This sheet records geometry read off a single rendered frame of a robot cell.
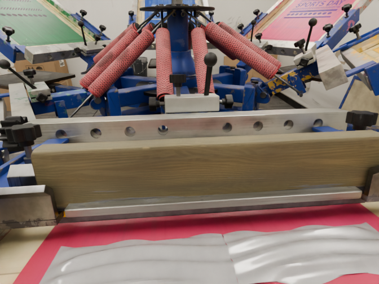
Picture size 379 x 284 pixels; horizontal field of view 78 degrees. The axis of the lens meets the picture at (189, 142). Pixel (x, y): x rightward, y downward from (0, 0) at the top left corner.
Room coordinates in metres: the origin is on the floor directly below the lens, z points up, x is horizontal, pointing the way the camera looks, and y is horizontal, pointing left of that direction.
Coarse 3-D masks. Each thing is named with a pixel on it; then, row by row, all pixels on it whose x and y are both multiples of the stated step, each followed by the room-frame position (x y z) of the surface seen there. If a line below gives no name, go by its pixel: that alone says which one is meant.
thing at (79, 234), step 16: (64, 224) 0.22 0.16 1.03; (80, 224) 0.22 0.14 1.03; (96, 224) 0.22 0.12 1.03; (112, 224) 0.22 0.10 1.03; (128, 224) 0.22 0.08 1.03; (144, 224) 0.22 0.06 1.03; (160, 224) 0.22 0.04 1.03; (176, 224) 0.21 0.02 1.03; (192, 224) 0.21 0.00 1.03; (208, 224) 0.21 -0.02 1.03; (48, 240) 0.19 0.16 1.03; (64, 240) 0.19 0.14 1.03; (80, 240) 0.19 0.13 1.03; (96, 240) 0.19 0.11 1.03; (112, 240) 0.19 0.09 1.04; (32, 256) 0.17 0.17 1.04; (48, 256) 0.17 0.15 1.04; (32, 272) 0.15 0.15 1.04
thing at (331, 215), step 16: (288, 208) 0.24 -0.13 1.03; (304, 208) 0.24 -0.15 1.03; (320, 208) 0.24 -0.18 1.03; (336, 208) 0.24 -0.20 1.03; (352, 208) 0.24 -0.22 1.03; (224, 224) 0.21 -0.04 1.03; (240, 224) 0.21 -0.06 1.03; (256, 224) 0.21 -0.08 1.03; (272, 224) 0.21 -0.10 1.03; (288, 224) 0.21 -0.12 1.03; (304, 224) 0.21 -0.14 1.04; (320, 224) 0.21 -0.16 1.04; (336, 224) 0.21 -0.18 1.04; (352, 224) 0.21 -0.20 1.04
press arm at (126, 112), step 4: (136, 108) 0.97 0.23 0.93; (140, 108) 0.97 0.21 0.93; (144, 108) 0.97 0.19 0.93; (148, 108) 0.97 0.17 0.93; (160, 108) 0.98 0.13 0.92; (124, 112) 0.92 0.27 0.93; (128, 112) 0.92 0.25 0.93; (132, 112) 0.92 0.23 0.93; (136, 112) 0.92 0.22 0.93; (140, 112) 0.93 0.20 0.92; (144, 112) 0.94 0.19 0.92; (148, 112) 0.95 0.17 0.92; (152, 112) 0.96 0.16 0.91; (156, 112) 0.97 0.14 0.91; (96, 116) 0.88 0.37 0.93; (100, 116) 0.88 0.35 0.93; (12, 152) 0.67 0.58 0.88; (16, 152) 0.68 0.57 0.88
